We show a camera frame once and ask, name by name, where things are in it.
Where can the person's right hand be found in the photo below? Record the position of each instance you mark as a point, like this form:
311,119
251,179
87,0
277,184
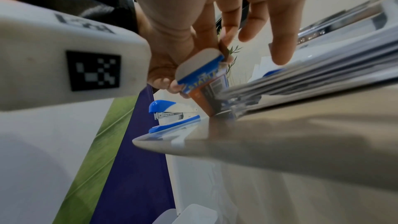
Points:
174,9

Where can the blue staples box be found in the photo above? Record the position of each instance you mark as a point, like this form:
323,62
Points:
199,82

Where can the stack of printed papers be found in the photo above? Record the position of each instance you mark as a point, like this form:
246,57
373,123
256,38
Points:
326,70

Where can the white paper bin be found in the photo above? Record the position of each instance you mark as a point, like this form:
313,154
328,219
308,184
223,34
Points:
199,214

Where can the green potted plant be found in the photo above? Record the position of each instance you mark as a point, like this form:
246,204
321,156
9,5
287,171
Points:
231,51

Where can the green leaf print mat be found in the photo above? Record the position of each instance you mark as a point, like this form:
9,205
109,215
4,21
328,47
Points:
102,144

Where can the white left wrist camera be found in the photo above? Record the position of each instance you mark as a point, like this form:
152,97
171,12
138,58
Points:
37,70

